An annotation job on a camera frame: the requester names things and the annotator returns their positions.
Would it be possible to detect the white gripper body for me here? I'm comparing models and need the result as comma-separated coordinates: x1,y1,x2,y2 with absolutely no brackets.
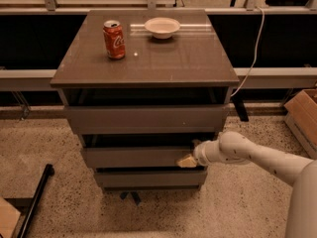
193,140,220,167

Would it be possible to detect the grey drawer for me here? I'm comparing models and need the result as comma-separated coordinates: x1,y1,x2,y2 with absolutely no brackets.
94,170,207,188
81,147,193,169
64,105,229,135

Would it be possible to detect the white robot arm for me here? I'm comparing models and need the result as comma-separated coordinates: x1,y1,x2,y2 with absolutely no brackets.
176,131,317,238

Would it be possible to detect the grey drawer cabinet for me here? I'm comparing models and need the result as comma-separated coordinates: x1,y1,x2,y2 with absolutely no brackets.
51,10,239,191

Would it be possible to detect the black table leg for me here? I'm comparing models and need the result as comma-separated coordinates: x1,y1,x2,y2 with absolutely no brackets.
232,95,249,122

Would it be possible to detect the blue tape cross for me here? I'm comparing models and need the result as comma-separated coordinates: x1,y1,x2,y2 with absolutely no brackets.
120,191,142,205

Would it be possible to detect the cardboard box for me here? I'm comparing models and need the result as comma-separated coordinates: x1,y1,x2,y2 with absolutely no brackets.
284,89,317,160

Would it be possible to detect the white bowl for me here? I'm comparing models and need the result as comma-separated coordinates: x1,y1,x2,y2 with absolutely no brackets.
145,17,180,40

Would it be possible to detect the orange soda can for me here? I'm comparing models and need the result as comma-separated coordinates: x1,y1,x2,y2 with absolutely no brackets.
103,20,126,60

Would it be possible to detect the black metal bar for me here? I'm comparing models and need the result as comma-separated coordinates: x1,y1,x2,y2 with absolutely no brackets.
17,164,54,238

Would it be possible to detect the wooden board corner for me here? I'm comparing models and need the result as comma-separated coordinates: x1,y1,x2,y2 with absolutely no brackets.
0,197,21,238

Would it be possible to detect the white cable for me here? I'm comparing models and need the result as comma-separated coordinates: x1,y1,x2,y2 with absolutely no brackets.
230,6,266,98

